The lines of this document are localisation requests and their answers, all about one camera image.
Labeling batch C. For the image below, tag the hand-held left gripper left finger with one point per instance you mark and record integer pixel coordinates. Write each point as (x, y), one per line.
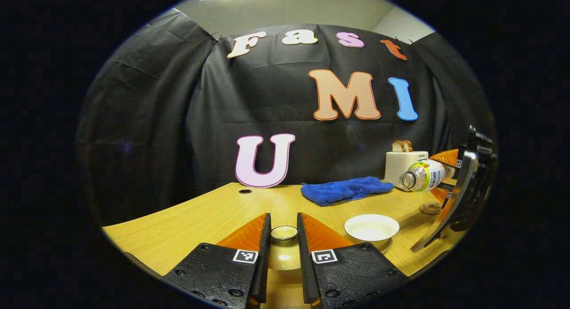
(263, 255)

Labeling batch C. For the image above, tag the round wooden coaster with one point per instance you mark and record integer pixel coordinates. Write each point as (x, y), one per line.
(431, 208)

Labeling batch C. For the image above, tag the white toaster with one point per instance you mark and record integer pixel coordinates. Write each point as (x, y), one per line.
(398, 164)

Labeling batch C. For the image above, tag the clear plastic water bottle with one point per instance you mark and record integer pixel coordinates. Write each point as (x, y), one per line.
(425, 175)

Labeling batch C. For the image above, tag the blue towel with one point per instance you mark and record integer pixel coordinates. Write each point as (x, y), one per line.
(345, 189)

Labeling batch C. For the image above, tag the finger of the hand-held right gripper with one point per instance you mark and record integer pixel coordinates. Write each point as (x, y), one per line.
(441, 194)
(447, 157)

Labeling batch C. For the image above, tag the yellow ceramic teacup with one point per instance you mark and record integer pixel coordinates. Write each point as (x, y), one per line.
(372, 226)

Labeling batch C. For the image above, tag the toast slice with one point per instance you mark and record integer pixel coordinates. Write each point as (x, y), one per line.
(408, 145)
(397, 146)

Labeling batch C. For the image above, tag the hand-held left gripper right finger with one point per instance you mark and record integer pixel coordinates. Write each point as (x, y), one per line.
(305, 264)

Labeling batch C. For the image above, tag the yellow ceramic teacup lid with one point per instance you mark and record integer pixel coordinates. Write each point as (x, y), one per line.
(284, 255)

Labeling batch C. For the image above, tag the black backdrop cloth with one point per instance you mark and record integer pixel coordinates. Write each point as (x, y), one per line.
(156, 122)

